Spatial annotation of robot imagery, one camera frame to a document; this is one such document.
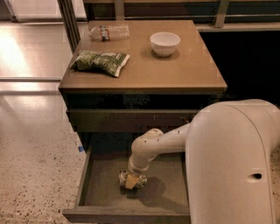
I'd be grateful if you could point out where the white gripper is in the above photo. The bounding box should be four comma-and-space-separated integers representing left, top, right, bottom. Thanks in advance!
125, 156, 150, 189

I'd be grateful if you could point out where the silver green 7up can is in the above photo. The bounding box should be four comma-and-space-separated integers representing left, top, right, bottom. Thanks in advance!
119, 170, 147, 189

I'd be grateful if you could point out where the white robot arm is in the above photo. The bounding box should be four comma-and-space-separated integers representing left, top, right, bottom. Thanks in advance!
128, 99, 280, 224

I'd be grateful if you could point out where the open middle drawer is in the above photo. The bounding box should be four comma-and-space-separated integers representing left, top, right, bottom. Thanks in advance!
63, 133, 191, 224

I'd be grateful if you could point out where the closed top drawer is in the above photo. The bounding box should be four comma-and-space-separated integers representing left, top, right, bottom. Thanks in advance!
66, 108, 198, 133

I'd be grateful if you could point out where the brown wooden drawer cabinet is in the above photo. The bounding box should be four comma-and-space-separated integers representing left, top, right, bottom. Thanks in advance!
58, 19, 228, 224

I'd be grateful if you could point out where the blue tape piece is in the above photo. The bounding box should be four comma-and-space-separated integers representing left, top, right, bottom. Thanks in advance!
78, 145, 84, 152

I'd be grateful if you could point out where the green chip bag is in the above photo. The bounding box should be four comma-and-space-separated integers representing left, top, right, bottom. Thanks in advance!
70, 50, 130, 77

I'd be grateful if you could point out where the white ceramic bowl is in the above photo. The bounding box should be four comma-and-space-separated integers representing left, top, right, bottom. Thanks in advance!
150, 32, 180, 57

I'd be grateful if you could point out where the clear plastic water bottle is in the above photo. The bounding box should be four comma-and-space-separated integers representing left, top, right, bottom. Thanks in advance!
89, 24, 130, 42

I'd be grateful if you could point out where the metal window railing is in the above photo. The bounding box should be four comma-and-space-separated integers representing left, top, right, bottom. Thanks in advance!
82, 0, 280, 28

